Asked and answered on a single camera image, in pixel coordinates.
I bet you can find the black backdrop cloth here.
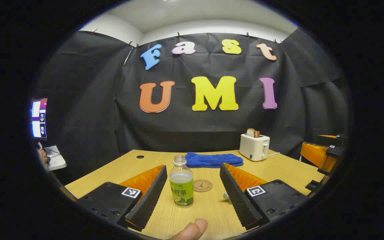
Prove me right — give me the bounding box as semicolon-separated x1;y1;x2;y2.
34;30;349;185

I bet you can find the white toaster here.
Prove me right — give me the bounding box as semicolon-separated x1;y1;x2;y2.
239;133;270;162

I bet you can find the round wooden coaster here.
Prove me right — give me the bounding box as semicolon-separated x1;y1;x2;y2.
193;179;213;192

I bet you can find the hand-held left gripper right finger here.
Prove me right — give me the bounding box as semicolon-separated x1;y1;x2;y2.
219;162;307;230

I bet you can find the computer monitor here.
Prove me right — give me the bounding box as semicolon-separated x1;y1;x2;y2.
30;98;48;139

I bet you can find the blue towel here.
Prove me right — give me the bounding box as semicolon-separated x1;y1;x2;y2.
185;152;244;168

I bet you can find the green label water bottle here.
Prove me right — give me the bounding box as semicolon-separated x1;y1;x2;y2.
169;155;194;208

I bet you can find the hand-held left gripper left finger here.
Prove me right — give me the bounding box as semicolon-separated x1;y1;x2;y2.
77;164;168;232

